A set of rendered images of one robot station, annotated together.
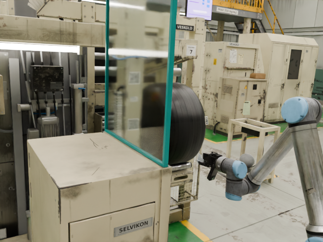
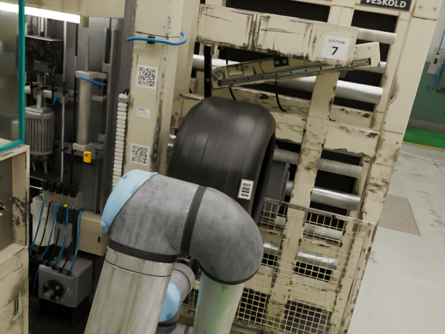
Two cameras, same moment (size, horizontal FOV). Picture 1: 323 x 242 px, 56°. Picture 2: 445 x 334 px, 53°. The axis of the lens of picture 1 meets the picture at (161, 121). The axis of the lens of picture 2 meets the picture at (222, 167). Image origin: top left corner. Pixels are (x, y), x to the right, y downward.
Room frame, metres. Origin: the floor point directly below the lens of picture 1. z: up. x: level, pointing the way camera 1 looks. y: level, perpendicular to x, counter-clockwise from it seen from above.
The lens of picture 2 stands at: (0.95, -1.17, 1.77)
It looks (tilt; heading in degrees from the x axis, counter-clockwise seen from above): 19 degrees down; 45
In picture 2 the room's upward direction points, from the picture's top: 9 degrees clockwise
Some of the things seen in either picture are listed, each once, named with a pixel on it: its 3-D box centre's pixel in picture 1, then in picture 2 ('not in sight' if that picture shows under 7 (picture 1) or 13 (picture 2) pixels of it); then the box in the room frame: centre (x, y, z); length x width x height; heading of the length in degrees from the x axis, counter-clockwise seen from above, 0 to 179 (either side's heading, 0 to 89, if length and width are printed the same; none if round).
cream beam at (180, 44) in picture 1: (157, 47); (277, 34); (2.39, 0.06, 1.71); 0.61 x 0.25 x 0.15; 123
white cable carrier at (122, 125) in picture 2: not in sight; (122, 154); (1.84, 0.26, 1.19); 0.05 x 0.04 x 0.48; 33
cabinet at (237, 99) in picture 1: (241, 106); not in sight; (6.60, -1.73, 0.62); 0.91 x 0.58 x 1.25; 123
